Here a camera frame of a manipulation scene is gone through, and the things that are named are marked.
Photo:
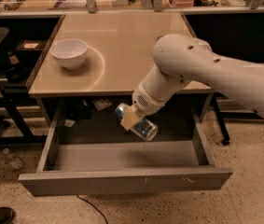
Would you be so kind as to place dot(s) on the white paper tag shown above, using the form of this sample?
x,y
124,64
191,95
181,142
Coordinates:
x,y
101,103

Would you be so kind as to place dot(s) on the blue silver redbull can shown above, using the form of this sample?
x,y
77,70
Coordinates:
x,y
144,128

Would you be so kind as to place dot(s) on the white ceramic bowl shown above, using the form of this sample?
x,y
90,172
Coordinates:
x,y
70,53

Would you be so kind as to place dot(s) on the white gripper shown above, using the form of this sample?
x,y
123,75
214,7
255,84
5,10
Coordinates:
x,y
145,103

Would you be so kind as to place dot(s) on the grey open top drawer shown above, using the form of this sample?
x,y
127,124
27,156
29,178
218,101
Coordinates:
x,y
96,156

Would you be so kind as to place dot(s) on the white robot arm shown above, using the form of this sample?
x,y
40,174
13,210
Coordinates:
x,y
177,61

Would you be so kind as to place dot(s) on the beige top desk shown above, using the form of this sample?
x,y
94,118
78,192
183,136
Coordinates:
x,y
119,56

